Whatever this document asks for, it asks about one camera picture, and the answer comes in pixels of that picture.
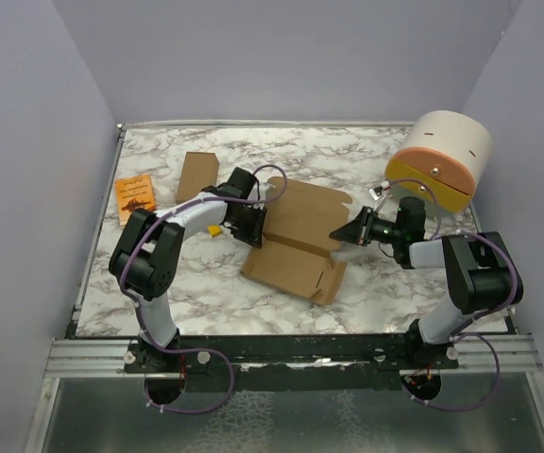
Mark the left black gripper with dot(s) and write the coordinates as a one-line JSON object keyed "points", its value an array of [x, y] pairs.
{"points": [[253, 235]]}

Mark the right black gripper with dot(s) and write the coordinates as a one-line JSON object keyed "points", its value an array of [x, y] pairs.
{"points": [[358, 230]]}

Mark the brown cardboard box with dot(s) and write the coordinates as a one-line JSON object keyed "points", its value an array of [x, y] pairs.
{"points": [[296, 256]]}

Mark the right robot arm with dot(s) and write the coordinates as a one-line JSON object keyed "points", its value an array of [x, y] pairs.
{"points": [[480, 275]]}

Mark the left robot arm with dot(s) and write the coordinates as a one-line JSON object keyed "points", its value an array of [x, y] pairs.
{"points": [[146, 257]]}

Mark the small folded cardboard box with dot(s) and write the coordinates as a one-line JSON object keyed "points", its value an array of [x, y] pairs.
{"points": [[199, 170]]}

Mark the yellow block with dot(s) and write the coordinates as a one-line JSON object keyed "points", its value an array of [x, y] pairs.
{"points": [[214, 230]]}

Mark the orange book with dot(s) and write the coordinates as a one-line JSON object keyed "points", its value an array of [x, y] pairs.
{"points": [[133, 193]]}

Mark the white cylinder with coloured base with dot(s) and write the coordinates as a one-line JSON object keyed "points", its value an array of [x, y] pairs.
{"points": [[443, 156]]}

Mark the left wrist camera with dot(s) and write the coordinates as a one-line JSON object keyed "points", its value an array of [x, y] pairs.
{"points": [[263, 190]]}

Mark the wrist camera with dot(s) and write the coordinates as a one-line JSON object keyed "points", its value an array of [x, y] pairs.
{"points": [[263, 190], [380, 192]]}

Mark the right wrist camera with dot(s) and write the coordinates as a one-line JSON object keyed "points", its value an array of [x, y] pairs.
{"points": [[380, 192]]}

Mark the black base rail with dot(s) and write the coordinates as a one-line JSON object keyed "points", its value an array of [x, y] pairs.
{"points": [[282, 363]]}

